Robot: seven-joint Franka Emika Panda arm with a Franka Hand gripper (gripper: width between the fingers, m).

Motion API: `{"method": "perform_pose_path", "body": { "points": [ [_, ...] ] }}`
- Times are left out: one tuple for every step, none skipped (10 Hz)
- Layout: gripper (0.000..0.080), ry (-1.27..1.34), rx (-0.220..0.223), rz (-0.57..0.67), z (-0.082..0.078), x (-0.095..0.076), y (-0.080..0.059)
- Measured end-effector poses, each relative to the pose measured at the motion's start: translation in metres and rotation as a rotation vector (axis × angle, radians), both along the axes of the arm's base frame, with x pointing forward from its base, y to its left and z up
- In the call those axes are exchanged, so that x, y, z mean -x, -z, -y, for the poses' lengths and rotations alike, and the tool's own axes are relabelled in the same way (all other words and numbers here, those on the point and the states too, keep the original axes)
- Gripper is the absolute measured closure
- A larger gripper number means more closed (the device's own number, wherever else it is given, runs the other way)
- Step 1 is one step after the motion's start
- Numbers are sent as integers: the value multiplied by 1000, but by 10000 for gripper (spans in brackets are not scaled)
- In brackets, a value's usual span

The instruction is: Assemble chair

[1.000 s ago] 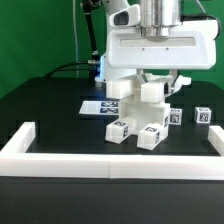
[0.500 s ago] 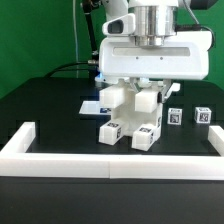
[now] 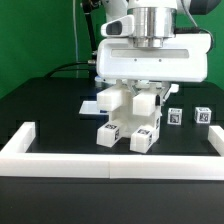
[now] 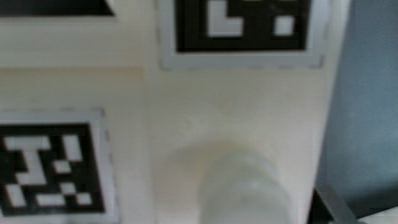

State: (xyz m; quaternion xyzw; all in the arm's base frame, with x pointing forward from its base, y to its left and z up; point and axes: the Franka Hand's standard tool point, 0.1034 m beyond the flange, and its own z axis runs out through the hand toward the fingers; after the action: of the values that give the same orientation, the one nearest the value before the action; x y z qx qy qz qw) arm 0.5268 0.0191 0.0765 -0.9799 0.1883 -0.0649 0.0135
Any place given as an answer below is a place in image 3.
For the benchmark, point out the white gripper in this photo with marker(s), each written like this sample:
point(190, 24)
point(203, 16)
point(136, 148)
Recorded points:
point(181, 59)

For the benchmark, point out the small tagged cube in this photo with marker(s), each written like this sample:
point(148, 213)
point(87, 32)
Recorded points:
point(174, 116)
point(202, 115)

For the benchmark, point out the white chair seat part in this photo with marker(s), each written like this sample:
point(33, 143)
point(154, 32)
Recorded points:
point(136, 121)

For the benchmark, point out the white chair back frame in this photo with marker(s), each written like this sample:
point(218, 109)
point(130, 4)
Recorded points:
point(117, 95)

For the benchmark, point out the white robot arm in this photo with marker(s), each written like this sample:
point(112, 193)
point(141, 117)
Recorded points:
point(142, 43)

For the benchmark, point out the white marker base sheet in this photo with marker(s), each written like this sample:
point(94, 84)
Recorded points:
point(90, 108)

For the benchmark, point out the white U-shaped fence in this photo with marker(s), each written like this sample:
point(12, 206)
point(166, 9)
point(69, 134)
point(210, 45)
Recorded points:
point(15, 160)

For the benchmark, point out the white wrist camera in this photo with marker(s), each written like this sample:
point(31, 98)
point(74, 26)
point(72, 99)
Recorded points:
point(122, 27)

